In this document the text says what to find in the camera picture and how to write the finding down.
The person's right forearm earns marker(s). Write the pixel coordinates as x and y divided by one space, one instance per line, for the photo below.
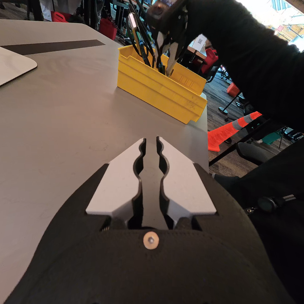
237 59

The orange floor box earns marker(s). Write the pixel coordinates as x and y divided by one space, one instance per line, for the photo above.
233 89

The red plastic bin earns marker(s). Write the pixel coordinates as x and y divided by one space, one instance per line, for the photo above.
59 16
108 28

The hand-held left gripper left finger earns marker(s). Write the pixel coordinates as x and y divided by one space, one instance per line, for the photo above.
111 187

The black stanchion post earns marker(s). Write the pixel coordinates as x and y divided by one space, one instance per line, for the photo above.
223 109

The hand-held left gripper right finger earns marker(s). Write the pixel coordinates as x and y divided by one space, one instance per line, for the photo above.
187 190

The red plastic container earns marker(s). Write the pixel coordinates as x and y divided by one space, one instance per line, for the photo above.
210 59

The black badge reel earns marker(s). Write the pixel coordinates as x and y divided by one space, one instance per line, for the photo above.
266 204

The teal box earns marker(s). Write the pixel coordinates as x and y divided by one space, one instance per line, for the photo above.
272 137

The black office chair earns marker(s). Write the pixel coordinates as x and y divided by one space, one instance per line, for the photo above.
254 153

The white paper sign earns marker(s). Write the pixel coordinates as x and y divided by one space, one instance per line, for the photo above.
200 42

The orange traffic cone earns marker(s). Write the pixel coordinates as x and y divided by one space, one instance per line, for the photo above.
223 135

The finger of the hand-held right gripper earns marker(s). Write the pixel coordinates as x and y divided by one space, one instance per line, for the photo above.
174 52
160 41

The white monitor stand base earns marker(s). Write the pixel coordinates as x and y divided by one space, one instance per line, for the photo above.
14 64

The silver adapter dongle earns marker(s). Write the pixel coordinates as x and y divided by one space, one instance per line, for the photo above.
132 21

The yellow plastic bin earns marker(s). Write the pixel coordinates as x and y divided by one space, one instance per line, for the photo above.
161 92

